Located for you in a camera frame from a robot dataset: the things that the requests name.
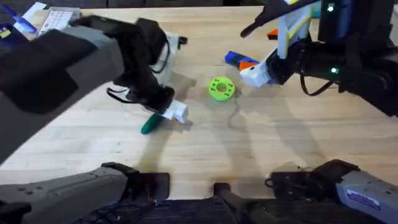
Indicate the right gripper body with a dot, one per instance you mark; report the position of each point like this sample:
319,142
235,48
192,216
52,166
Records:
298,60

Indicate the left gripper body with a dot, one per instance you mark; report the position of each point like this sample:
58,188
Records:
143,81

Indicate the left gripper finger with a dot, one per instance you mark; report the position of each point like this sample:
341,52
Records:
169,114
182,110

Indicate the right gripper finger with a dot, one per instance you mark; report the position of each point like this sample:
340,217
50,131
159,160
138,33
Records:
247,65
255,76

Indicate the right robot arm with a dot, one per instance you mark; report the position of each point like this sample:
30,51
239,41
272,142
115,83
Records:
367,77

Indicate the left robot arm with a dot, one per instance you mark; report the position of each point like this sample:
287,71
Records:
37,68

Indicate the blue electric screwdriver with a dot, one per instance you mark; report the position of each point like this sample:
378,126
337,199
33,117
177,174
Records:
233,57

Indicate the green toy cucumber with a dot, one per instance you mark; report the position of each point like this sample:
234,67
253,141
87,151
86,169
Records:
151,124

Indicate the right wrist upright plate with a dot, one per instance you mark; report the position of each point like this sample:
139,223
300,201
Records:
293,31

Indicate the orange ribbed wedge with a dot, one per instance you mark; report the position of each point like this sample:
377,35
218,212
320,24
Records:
273,32

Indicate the white paper sheet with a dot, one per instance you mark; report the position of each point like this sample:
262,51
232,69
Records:
35,9

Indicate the blue plastic tool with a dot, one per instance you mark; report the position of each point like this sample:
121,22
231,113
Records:
21,21

